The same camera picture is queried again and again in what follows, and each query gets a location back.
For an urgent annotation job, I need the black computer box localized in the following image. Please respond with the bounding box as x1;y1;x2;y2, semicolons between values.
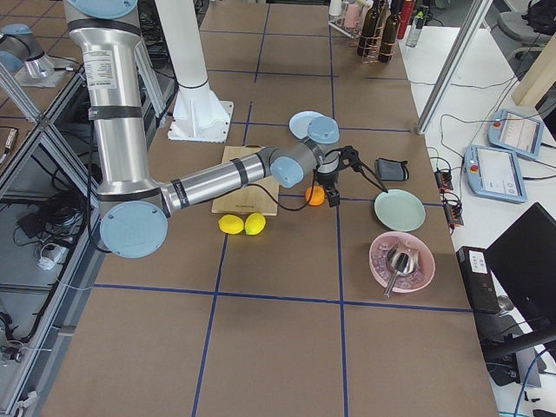
456;246;500;314

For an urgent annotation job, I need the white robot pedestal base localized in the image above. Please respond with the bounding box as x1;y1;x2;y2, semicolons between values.
157;1;234;142

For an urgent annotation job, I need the upper teach pendant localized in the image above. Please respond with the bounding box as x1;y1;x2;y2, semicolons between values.
487;109;545;160

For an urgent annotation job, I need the metal scoop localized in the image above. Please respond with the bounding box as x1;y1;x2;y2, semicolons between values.
383;242;420;298

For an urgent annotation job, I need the lower teach pendant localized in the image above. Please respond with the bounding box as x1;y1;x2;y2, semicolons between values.
463;145;527;203

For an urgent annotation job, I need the black computer monitor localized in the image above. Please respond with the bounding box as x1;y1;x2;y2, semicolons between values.
483;202;555;361

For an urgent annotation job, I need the lower yellow lemon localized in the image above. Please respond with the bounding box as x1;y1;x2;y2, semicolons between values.
218;215;244;235

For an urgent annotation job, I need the teach pendant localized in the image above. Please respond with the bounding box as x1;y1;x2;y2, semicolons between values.
463;145;527;203
487;109;545;160

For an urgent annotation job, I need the copper wire bottle rack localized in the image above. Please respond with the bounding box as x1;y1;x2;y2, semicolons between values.
361;1;390;63

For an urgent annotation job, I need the orange fruit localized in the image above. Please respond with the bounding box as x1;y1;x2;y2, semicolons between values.
305;185;326;207

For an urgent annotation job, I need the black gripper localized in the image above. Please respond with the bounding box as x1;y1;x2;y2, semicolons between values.
316;170;341;208

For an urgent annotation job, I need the dark wine bottle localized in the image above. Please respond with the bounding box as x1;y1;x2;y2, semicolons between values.
378;0;404;63
357;0;383;57

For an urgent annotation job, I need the red water bottle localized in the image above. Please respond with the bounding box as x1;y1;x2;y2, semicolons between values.
396;0;416;40

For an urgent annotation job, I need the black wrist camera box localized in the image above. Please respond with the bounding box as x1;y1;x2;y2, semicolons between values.
339;145;361;172

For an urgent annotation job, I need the light green plate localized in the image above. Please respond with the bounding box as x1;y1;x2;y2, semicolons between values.
374;189;426;232

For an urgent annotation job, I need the pink cup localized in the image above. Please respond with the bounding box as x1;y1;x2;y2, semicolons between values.
344;3;361;30

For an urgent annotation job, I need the upper yellow lemon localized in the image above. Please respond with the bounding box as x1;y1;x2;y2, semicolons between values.
244;213;267;235

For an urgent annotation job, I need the aluminium frame post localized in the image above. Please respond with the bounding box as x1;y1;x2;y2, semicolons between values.
416;0;493;135

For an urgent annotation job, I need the folded grey cloth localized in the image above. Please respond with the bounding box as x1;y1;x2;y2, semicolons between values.
375;158;410;182

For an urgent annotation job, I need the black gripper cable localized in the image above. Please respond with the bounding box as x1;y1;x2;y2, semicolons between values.
249;145;390;212

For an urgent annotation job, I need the dark wine bottle lower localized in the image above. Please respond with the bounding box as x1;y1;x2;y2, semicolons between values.
378;0;404;63

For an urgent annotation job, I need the pink bowl with ice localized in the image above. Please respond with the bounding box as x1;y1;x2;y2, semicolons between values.
369;231;435;296

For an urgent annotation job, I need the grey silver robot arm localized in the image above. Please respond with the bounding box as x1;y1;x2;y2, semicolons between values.
64;1;340;258

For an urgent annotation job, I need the clear water bottle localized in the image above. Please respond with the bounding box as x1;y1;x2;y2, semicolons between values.
406;10;427;48

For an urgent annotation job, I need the light blue plate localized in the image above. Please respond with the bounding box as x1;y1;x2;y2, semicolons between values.
288;110;329;140

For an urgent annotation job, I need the yellow lemon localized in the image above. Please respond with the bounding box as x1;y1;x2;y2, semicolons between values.
244;213;267;235
218;215;244;235

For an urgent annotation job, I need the second grey robot arm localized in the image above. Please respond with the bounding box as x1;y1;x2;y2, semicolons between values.
1;23;64;88

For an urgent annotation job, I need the dark wine bottle upper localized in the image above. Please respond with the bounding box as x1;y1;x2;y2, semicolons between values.
357;0;383;57

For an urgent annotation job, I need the bamboo cutting board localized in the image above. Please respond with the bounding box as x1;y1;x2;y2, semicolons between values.
211;146;278;216

